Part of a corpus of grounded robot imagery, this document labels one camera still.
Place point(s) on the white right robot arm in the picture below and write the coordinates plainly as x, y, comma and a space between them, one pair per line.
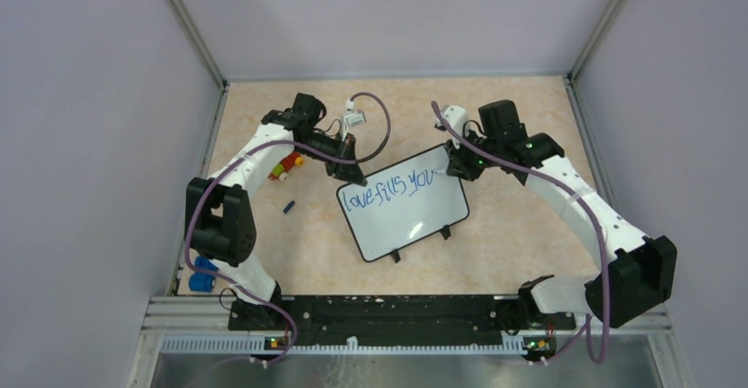
636, 271

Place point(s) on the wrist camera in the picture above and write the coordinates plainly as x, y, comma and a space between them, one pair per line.
457, 117
351, 118

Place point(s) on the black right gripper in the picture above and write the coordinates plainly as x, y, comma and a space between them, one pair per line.
459, 165

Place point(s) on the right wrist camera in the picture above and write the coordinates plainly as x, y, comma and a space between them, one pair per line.
457, 117

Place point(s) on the aluminium frame rails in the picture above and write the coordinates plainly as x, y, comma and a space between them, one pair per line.
668, 358

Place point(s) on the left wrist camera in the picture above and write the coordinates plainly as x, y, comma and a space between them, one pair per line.
351, 118

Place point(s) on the blue marker cap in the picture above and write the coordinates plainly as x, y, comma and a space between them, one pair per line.
289, 207

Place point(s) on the black framed whiteboard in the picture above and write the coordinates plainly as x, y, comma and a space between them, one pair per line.
403, 204

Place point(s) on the white slotted cable duct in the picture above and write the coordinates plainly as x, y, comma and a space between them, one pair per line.
259, 345

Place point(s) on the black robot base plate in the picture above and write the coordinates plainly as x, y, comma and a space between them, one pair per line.
351, 313

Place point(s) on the blue toy car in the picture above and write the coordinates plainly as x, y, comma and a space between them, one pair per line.
203, 280

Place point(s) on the colourful toy brick car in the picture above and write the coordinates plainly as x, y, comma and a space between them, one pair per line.
281, 170

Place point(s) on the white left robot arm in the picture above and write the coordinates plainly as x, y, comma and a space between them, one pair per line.
219, 217

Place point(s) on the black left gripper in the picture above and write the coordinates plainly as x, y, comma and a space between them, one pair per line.
347, 172

